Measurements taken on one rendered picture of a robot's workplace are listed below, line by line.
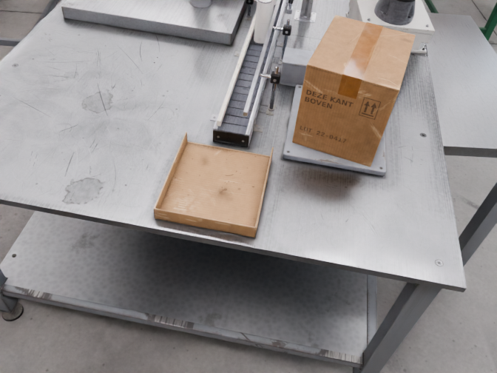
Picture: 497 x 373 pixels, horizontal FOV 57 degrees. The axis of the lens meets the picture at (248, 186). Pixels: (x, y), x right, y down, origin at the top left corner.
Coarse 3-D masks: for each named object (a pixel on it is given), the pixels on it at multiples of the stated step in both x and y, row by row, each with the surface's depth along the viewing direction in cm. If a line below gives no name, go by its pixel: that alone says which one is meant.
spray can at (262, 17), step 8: (264, 0) 156; (264, 8) 158; (256, 16) 162; (264, 16) 160; (256, 24) 164; (264, 24) 163; (256, 32) 166; (264, 32) 165; (256, 40) 168; (264, 40) 167
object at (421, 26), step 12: (360, 0) 183; (372, 0) 184; (420, 0) 189; (348, 12) 198; (360, 12) 178; (372, 12) 179; (420, 12) 183; (384, 24) 174; (408, 24) 176; (420, 24) 177; (420, 36) 177; (420, 48) 182
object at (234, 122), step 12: (276, 24) 180; (252, 36) 172; (252, 48) 166; (252, 60) 161; (264, 60) 162; (240, 72) 156; (252, 72) 156; (240, 84) 151; (240, 96) 146; (228, 108) 142; (240, 108) 142; (252, 108) 143; (228, 120) 138; (240, 120) 138; (240, 132) 134
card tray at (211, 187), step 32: (192, 160) 132; (224, 160) 133; (256, 160) 134; (160, 192) 118; (192, 192) 124; (224, 192) 124; (256, 192) 125; (192, 224) 116; (224, 224) 114; (256, 224) 113
